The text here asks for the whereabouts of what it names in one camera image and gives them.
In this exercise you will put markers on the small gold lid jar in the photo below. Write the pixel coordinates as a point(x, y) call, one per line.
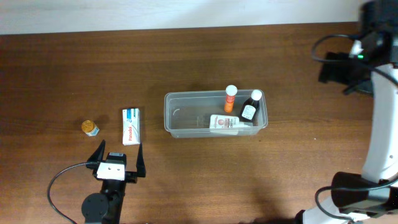
point(89, 128)

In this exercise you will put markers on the white lotion bottle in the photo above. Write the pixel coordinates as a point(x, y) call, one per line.
point(228, 125)

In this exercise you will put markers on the clear plastic container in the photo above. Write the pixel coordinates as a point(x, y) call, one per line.
point(192, 114)

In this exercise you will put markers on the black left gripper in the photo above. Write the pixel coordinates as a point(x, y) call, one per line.
point(132, 176)

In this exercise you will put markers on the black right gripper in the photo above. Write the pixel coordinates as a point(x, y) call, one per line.
point(333, 69)

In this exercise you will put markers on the white Panadol medicine box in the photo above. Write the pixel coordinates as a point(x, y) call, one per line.
point(131, 126)

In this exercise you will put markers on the orange tube white cap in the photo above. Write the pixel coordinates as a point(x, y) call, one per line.
point(231, 92)

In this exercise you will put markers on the dark syrup bottle white cap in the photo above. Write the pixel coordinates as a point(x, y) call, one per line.
point(251, 106)

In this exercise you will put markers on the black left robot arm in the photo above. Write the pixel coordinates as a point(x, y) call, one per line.
point(106, 206)

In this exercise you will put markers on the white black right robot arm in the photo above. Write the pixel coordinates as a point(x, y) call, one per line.
point(370, 67)

